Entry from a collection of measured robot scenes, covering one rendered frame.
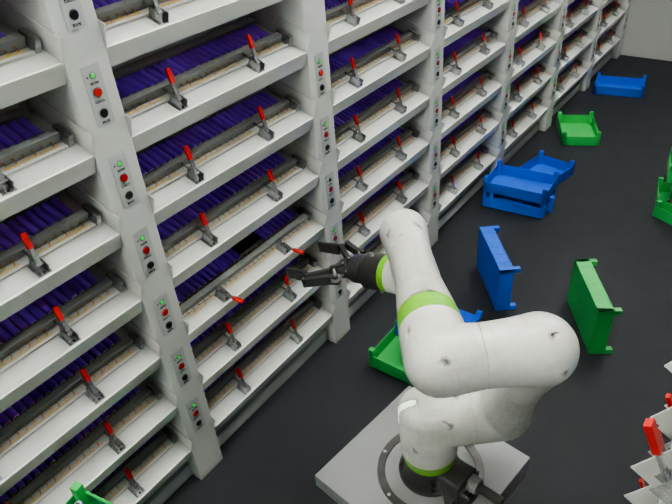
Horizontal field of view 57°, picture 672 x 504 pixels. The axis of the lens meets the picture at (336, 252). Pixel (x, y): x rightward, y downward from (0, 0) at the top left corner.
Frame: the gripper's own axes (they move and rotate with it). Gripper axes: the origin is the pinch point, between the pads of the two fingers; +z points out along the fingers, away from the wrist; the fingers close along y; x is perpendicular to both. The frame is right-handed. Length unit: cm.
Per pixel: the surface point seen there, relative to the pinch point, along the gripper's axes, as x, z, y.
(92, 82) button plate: 61, 6, -35
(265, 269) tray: -8.1, 21.5, 2.3
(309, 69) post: 43, 10, 31
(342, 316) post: -51, 30, 36
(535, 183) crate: -57, 7, 165
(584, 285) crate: -57, -42, 87
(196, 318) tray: -7.4, 22.7, -24.8
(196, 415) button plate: -35, 26, -35
